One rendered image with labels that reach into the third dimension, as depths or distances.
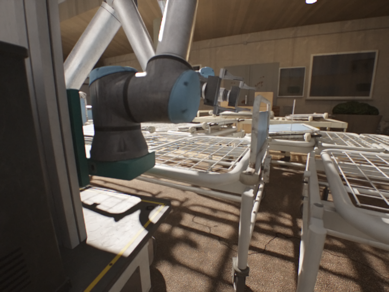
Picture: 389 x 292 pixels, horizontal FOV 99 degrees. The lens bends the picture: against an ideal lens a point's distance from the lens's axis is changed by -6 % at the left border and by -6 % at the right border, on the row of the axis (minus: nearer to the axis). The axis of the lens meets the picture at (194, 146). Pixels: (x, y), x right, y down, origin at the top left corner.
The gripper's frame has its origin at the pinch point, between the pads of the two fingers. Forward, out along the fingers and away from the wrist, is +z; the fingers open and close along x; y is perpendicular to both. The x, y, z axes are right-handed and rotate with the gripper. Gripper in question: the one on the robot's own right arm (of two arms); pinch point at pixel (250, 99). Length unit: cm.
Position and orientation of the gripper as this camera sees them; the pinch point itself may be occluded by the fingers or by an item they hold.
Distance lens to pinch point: 123.7
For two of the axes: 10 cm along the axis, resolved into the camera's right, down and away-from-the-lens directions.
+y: -4.3, 1.8, -8.8
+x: 1.5, -9.5, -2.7
